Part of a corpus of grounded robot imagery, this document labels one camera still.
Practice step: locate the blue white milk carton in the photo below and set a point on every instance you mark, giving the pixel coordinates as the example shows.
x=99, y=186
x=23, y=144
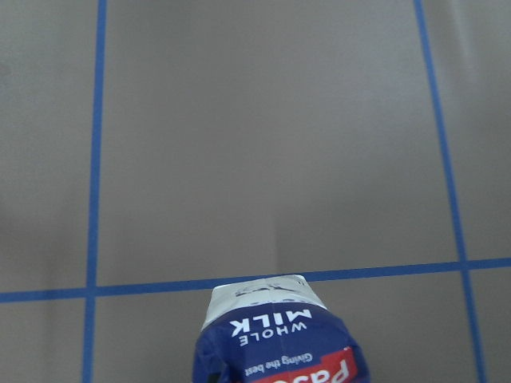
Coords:
x=275, y=330

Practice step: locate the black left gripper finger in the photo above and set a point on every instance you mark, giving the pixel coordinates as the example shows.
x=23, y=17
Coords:
x=214, y=378

